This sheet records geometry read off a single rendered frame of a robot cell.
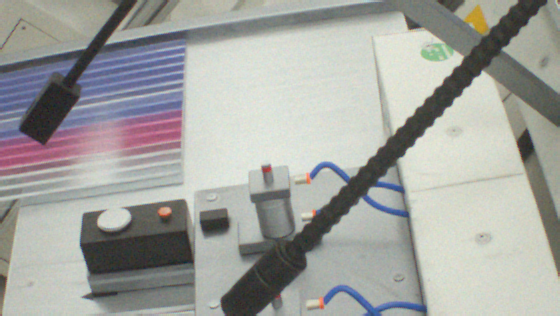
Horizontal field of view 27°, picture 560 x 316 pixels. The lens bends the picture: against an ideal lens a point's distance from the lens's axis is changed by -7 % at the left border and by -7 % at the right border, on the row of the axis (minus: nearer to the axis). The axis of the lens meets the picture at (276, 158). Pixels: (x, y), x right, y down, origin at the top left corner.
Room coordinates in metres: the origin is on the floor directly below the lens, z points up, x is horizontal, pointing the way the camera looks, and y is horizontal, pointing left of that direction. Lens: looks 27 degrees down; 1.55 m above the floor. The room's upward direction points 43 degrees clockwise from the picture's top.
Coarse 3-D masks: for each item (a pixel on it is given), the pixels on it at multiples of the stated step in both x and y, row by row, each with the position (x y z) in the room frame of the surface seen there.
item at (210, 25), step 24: (312, 0) 1.03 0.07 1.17; (336, 0) 1.03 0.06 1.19; (360, 0) 1.03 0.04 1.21; (168, 24) 0.99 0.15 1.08; (192, 24) 0.99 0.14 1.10; (216, 24) 0.99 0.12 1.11; (240, 24) 0.99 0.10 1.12; (264, 24) 1.00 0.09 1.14; (48, 48) 0.95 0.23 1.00; (72, 48) 0.95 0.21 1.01; (120, 48) 0.96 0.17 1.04; (0, 72) 0.93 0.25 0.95
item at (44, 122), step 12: (48, 84) 0.61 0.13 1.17; (60, 84) 0.62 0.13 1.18; (48, 96) 0.61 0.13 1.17; (60, 96) 0.62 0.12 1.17; (72, 96) 0.62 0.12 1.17; (36, 108) 0.61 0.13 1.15; (48, 108) 0.62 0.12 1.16; (60, 108) 0.62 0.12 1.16; (24, 120) 0.61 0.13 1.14; (36, 120) 0.62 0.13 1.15; (48, 120) 0.62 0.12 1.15; (60, 120) 0.62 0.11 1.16; (24, 132) 0.61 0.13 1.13; (36, 132) 0.62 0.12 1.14; (48, 132) 0.62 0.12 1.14
